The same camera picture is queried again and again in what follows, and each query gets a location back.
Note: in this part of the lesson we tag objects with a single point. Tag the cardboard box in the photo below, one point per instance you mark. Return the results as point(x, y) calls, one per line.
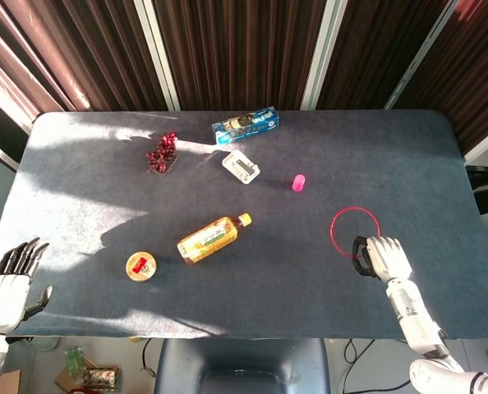
point(7, 381)

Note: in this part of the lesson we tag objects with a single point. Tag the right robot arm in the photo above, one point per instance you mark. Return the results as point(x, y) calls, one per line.
point(429, 340)

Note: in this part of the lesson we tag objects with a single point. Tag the blue table cloth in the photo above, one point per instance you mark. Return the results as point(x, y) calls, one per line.
point(244, 295)

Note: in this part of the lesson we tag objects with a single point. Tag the dark red grape bunch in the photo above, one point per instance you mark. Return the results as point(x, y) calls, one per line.
point(162, 154)

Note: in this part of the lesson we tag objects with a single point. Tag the patterned snack bag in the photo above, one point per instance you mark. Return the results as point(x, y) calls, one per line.
point(100, 378)

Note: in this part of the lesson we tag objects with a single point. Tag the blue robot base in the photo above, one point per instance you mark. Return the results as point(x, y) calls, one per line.
point(240, 365)

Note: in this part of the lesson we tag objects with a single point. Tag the blue rectangular box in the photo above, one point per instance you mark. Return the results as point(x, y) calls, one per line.
point(246, 127)

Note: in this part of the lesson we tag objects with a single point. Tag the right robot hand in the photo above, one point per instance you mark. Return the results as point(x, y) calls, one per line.
point(385, 256)

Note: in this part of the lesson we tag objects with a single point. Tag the white rectangular plastic device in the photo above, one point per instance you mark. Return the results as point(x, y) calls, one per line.
point(240, 167)

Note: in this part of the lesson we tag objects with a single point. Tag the green snack packet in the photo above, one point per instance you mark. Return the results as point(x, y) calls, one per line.
point(75, 359)

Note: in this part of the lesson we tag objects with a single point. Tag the yellow label tea bottle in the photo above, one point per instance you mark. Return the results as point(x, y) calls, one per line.
point(207, 242)

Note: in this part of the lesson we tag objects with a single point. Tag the pink plastic cup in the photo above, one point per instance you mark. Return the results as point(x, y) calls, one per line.
point(298, 183)

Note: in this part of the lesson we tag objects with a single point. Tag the round yellow red tin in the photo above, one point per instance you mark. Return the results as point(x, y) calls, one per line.
point(141, 267)

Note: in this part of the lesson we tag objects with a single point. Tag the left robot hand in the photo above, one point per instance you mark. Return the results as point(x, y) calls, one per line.
point(10, 283)

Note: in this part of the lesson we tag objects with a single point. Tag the brown curtain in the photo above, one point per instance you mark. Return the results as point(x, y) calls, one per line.
point(244, 53)

